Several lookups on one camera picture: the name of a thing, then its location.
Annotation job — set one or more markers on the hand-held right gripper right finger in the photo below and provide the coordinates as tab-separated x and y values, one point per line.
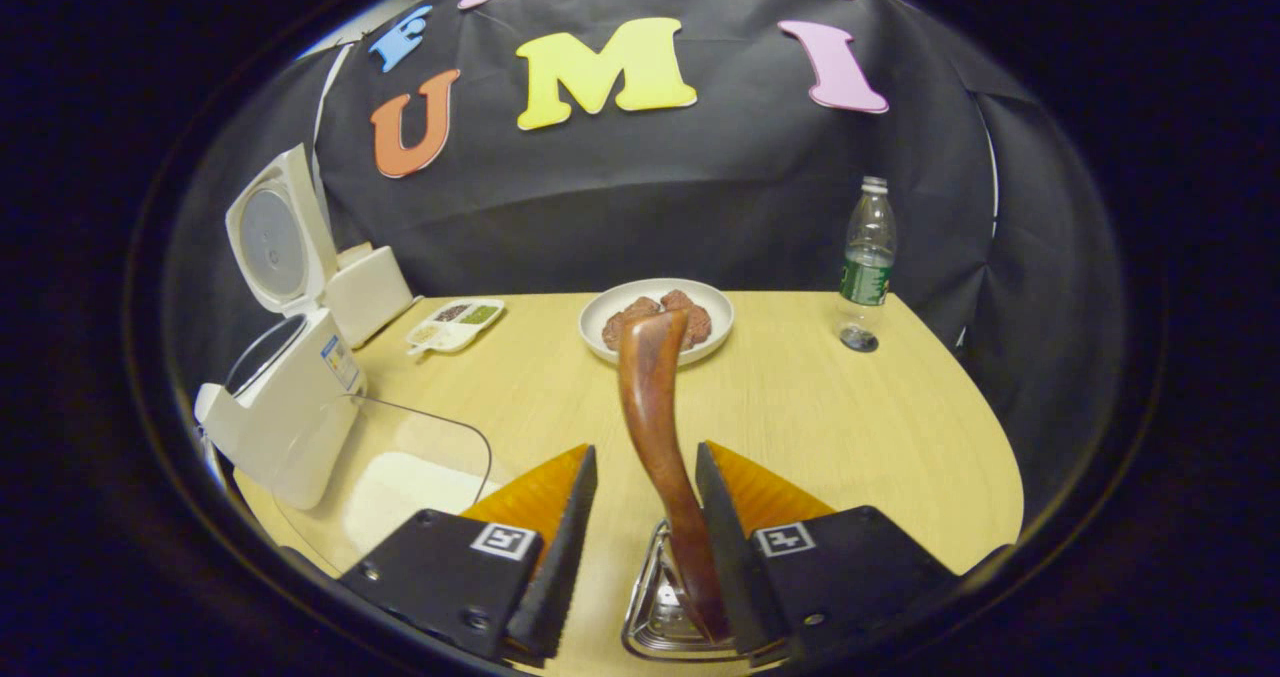
725	547

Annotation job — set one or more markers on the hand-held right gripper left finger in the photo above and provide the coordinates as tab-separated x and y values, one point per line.
560	567

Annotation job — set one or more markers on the brown wooden spoon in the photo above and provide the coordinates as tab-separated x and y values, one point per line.
650	407

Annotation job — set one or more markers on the clear plastic rice box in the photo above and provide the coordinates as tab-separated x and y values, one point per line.
420	437

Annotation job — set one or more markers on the white rice cooker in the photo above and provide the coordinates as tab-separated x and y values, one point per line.
290	427

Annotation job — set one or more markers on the brown meat patty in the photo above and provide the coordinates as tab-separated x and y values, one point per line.
615	329
698	322

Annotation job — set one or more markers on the white round plate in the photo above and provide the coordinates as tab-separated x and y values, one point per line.
600	317

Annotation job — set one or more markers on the white divided condiment tray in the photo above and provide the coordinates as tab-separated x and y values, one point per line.
455	325

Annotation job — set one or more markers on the clear plastic water bottle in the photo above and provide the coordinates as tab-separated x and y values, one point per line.
865	277

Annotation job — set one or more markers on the white toaster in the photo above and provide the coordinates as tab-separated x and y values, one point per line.
370	292

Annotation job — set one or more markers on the black backdrop cloth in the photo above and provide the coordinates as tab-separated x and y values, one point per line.
750	207

